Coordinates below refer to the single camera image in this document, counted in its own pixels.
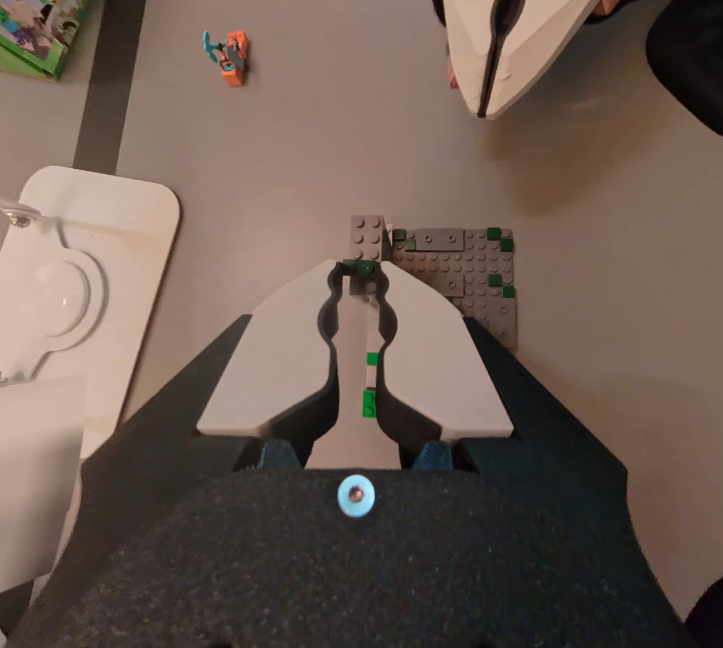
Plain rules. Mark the grey green toy brick assembly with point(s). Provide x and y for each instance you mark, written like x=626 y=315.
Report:
x=367 y=238

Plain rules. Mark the orange toy brick minifigure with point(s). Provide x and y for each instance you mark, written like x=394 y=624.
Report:
x=234 y=66

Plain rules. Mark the grey desk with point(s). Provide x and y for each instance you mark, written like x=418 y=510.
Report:
x=339 y=123

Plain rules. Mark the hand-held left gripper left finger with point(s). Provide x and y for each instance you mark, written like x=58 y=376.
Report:
x=271 y=365

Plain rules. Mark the white booklet stand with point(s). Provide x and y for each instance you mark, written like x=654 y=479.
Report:
x=130 y=241

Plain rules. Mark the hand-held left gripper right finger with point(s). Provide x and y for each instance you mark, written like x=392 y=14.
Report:
x=446 y=371

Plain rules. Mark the grey toy brick baseplate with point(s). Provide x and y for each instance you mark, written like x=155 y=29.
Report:
x=480 y=269

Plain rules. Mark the black mesh chair armrest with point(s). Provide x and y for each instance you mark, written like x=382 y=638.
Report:
x=695 y=49
x=709 y=620

